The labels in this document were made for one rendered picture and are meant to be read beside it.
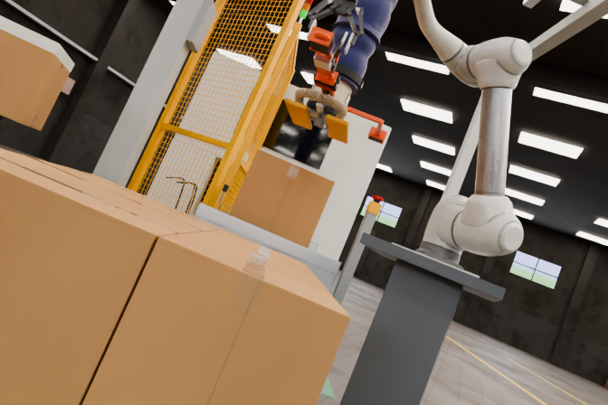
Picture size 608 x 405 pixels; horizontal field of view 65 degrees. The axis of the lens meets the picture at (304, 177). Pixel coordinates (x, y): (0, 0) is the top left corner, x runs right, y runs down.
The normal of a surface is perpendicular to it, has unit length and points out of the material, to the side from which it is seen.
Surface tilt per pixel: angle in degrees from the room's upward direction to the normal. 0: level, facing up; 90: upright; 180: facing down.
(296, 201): 90
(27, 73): 90
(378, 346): 90
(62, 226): 90
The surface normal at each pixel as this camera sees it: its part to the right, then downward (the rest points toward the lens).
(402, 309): -0.31, -0.25
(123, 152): 0.07, -0.10
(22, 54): 0.29, 0.00
